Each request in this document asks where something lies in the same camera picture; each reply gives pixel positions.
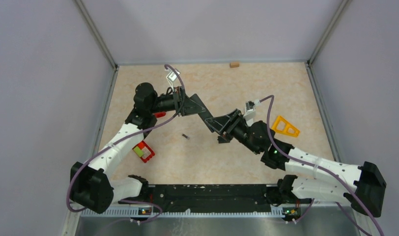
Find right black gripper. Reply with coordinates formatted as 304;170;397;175
205;109;261;154

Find red toy basket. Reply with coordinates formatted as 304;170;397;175
133;141;155;163

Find green block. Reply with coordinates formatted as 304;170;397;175
133;147;144;158

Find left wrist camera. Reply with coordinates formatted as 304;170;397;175
166;69;180;88

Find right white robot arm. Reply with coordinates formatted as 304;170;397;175
201;109;386;218

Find black battery cover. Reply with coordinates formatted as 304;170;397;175
217;136;227;144

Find red yellow toy block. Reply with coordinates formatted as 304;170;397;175
154;112;167;118

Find small wooden block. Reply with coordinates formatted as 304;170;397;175
229;61;240;68

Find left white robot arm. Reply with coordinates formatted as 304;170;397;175
67;83;207;213

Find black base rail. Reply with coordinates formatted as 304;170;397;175
118;184;313;215

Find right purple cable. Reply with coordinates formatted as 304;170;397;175
258;95;386;236

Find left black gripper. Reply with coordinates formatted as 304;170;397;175
149;86;206;116

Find yellow triangle frame toy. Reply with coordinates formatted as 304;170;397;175
271;116;300;138

